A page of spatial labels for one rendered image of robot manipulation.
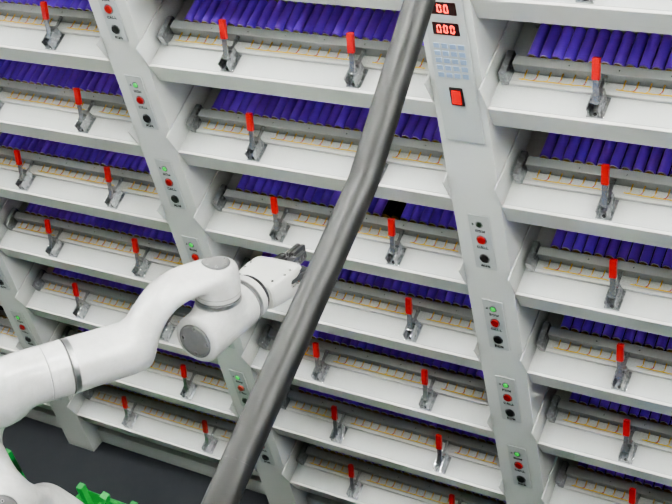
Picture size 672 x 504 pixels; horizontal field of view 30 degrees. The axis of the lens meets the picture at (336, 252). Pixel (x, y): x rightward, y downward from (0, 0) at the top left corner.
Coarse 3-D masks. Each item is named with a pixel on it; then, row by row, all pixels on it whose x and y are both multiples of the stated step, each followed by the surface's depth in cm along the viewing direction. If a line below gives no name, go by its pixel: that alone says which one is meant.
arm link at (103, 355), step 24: (192, 264) 203; (216, 264) 203; (168, 288) 199; (192, 288) 199; (216, 288) 201; (240, 288) 206; (144, 312) 199; (168, 312) 198; (72, 336) 198; (96, 336) 198; (120, 336) 198; (144, 336) 199; (72, 360) 194; (96, 360) 196; (120, 360) 198; (144, 360) 200; (96, 384) 198
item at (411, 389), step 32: (256, 352) 286; (320, 352) 280; (352, 352) 274; (384, 352) 272; (320, 384) 276; (352, 384) 273; (384, 384) 270; (416, 384) 266; (448, 384) 264; (480, 384) 259; (416, 416) 267; (448, 416) 260; (480, 416) 258
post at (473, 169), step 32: (480, 32) 195; (480, 64) 197; (480, 96) 201; (512, 128) 212; (448, 160) 213; (480, 160) 209; (480, 192) 214; (512, 224) 220; (512, 256) 222; (480, 288) 229; (480, 320) 235; (512, 320) 231; (480, 352) 241; (512, 352) 236; (512, 480) 262; (544, 480) 258
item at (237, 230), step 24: (216, 192) 262; (216, 216) 261; (240, 216) 259; (288, 216) 254; (216, 240) 263; (240, 240) 257; (264, 240) 253; (288, 240) 251; (312, 240) 249; (360, 240) 245; (408, 240) 240; (432, 240) 238; (360, 264) 243; (384, 264) 240; (408, 264) 238; (432, 264) 236; (456, 264) 234; (456, 288) 234
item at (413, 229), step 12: (228, 192) 260; (240, 192) 259; (252, 204) 258; (264, 204) 256; (288, 204) 253; (300, 204) 252; (312, 204) 250; (312, 216) 251; (324, 216) 249; (372, 216) 243; (360, 228) 244; (384, 228) 242; (396, 228) 240; (408, 228) 239; (420, 228) 238; (432, 228) 237; (444, 228) 236; (444, 240) 236; (456, 240) 234
